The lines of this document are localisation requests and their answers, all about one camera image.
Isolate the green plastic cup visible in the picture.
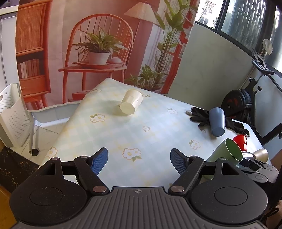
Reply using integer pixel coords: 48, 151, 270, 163
198, 138, 243, 189

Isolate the beige paper cup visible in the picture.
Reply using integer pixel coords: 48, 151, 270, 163
242, 148, 269, 163

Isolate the red plastic cup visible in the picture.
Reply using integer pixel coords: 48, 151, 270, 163
233, 135, 248, 152

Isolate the black glove under cup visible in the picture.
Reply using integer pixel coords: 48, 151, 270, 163
185, 106, 210, 127

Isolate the blue-grey plastic cup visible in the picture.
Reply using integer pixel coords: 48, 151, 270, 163
209, 107, 225, 137

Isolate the white paper cup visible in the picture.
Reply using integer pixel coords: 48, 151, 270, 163
119, 89, 143, 115

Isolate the black glove right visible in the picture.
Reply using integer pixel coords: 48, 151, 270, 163
225, 117, 250, 137

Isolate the floral tablecloth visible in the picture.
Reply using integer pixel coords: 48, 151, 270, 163
45, 78, 236, 188

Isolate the black exercise bike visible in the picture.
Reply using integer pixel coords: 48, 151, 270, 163
221, 49, 281, 145

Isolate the white perforated laundry basket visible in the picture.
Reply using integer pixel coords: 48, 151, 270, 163
0, 83, 39, 156

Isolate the printed room backdrop cloth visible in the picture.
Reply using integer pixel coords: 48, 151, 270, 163
15, 0, 200, 110

